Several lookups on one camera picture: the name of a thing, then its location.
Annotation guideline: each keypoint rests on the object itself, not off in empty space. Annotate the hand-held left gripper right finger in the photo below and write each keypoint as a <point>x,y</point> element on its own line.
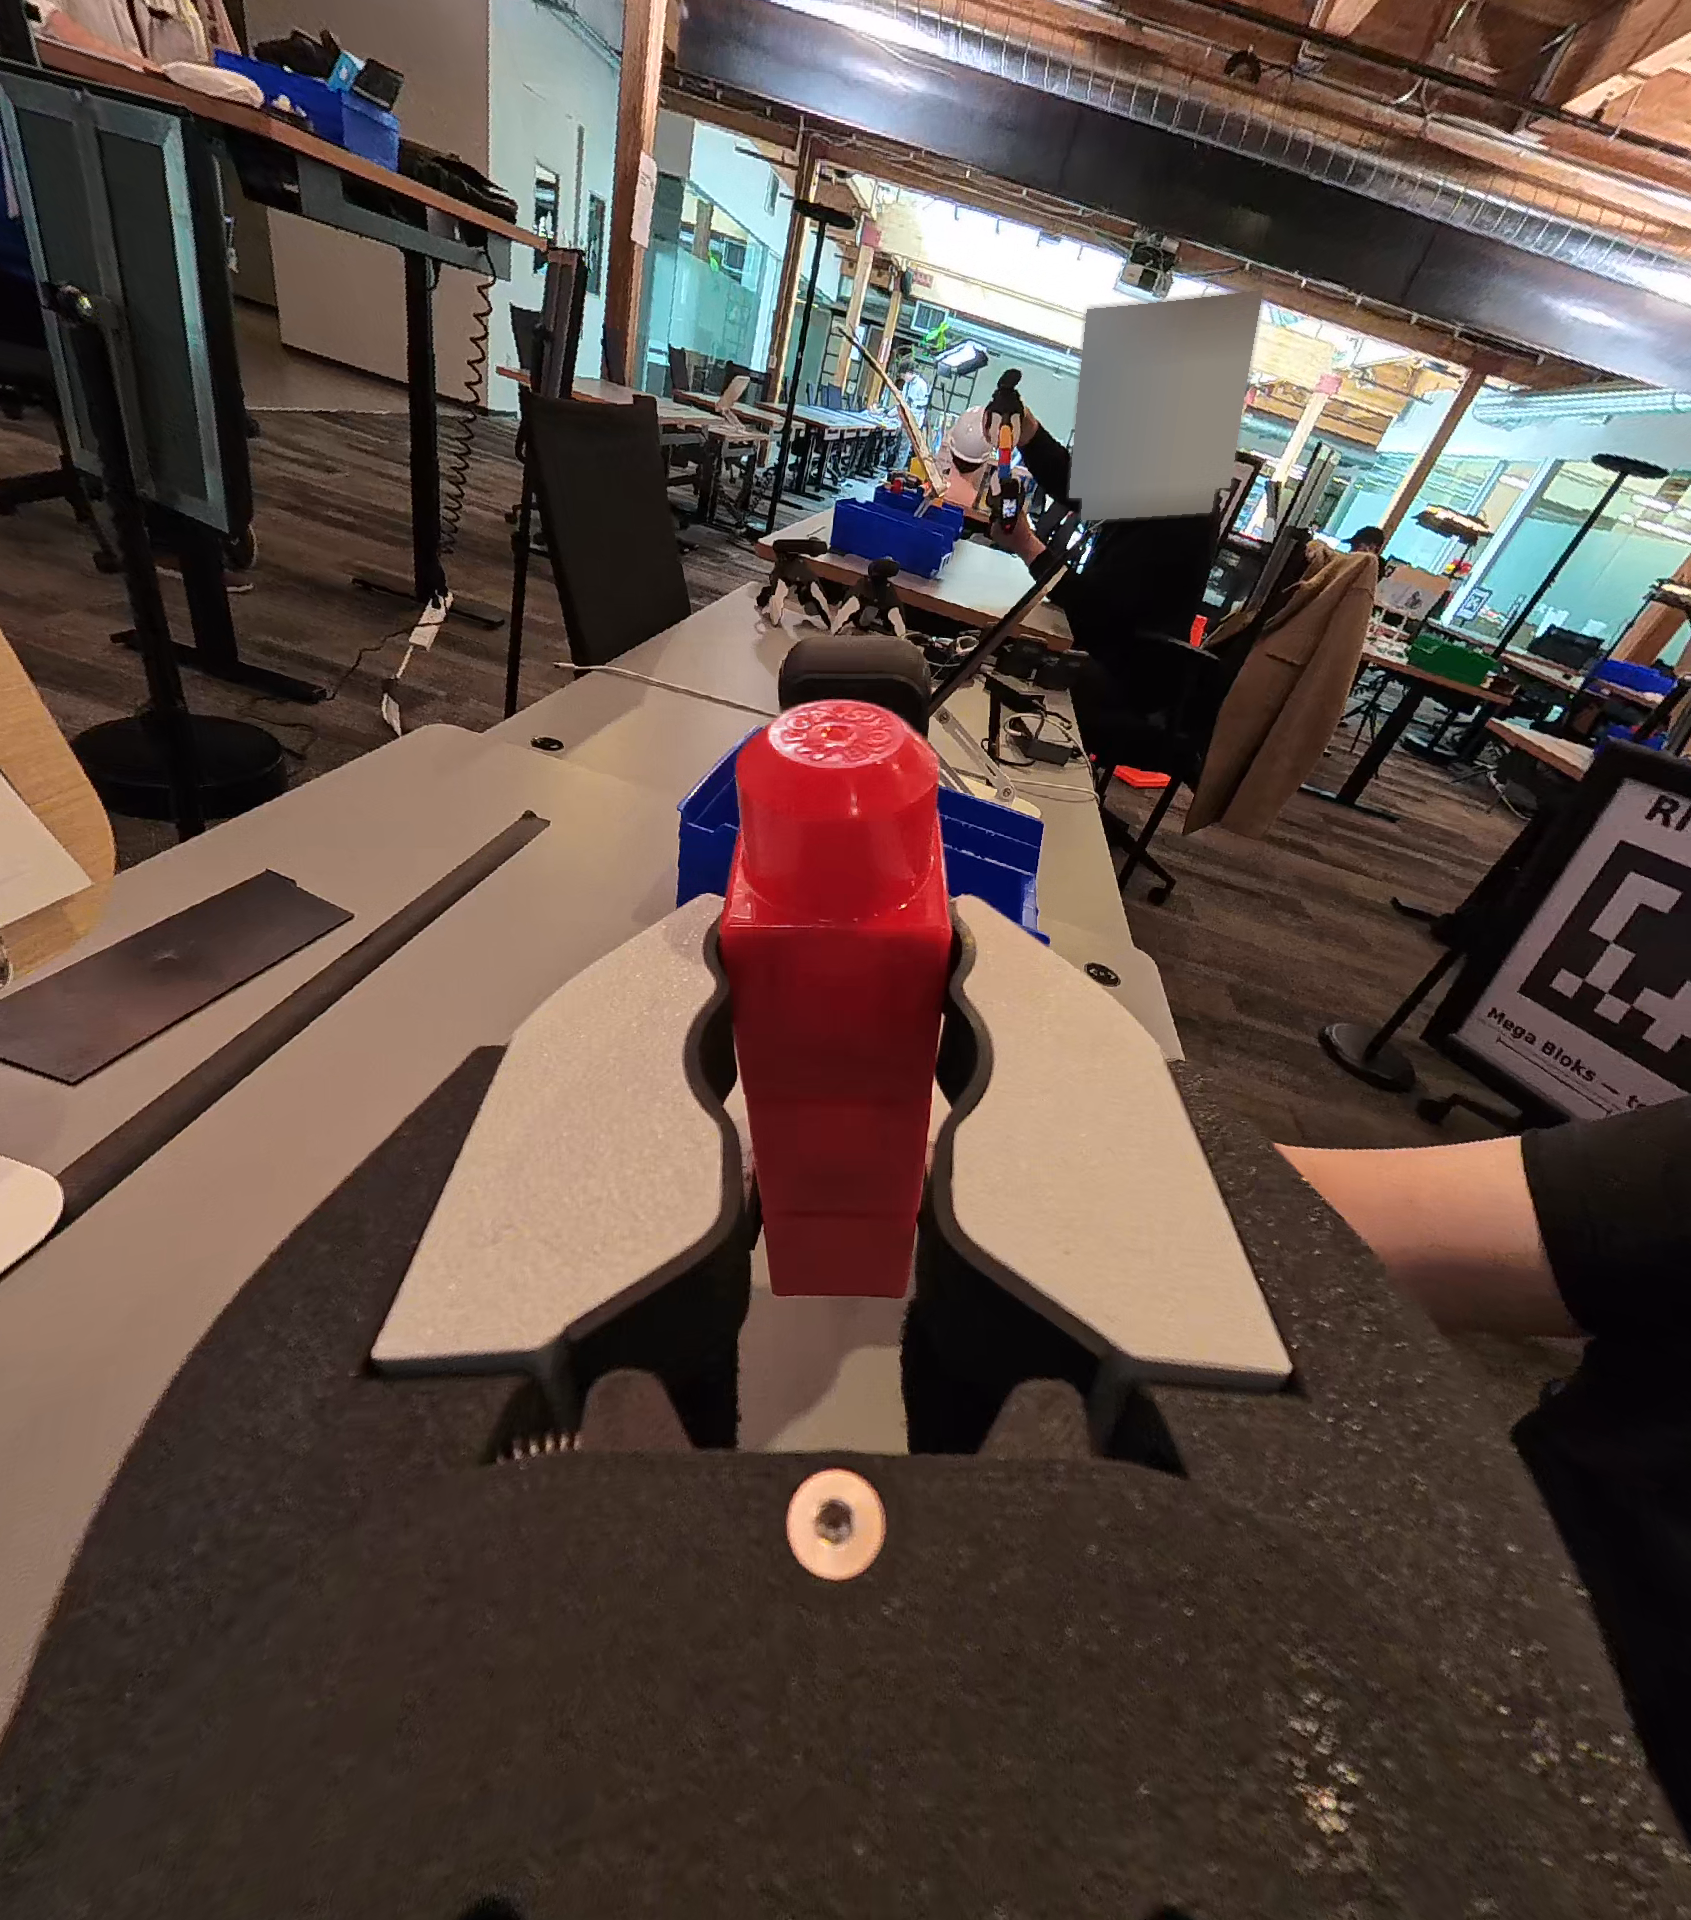
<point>1100,1185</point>

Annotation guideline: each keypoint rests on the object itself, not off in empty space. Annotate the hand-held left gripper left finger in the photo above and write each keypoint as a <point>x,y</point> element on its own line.
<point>576,1185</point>

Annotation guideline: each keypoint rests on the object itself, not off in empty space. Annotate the blue plastic bin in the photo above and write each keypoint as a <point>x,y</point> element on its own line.
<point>996,855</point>

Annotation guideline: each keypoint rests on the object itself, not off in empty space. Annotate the person's right forearm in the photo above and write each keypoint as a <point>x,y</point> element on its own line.
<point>1429,1231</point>

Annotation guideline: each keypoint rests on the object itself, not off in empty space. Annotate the black white clamp device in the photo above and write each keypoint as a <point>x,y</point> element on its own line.
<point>790,579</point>
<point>876,593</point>

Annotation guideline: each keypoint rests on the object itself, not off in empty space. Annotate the small blue storage bin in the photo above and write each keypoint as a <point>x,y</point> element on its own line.
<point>890,541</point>

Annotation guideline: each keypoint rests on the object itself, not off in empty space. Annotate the brown worktable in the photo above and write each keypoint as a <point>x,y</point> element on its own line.
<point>980,593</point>

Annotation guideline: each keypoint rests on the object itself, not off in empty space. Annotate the tilted board with white stand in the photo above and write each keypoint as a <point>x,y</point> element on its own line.
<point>1010,633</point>

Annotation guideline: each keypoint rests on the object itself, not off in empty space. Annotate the black panel on easel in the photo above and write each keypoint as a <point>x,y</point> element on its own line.
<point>606,524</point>

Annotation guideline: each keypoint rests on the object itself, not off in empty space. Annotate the small red floor object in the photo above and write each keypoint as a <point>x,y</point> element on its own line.
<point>1145,776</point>

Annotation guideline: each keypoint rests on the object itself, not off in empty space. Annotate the white power adapter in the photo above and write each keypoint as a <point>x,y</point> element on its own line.
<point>428,623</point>

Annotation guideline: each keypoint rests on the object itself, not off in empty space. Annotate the tan coat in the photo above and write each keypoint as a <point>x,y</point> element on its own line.
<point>1279,705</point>

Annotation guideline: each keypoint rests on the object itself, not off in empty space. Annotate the black rubber mat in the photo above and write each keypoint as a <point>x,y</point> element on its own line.
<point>140,974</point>

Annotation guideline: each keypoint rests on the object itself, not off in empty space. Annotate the ceiling mounted projector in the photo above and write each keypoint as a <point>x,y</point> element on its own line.
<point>1147,266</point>

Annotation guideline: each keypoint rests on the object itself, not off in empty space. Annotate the framed marker sign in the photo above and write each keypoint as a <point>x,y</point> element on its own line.
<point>1655,961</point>

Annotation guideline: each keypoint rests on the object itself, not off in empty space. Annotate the green plastic crate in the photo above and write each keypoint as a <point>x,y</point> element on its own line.
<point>1453,660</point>

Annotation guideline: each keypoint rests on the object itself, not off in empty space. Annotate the wooden desk black legs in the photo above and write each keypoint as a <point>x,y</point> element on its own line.
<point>1459,693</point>

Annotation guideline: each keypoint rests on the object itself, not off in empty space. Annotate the black standing desk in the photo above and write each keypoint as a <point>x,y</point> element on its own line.
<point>380,210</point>

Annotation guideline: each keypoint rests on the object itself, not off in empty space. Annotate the blue plastic crate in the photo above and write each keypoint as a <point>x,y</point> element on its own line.
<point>1637,679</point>

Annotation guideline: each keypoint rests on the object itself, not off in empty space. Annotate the long blue storage bin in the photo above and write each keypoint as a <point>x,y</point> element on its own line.
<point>320,121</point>

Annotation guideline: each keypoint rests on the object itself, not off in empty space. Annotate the black floor lamp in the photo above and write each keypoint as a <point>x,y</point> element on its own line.
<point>1633,465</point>

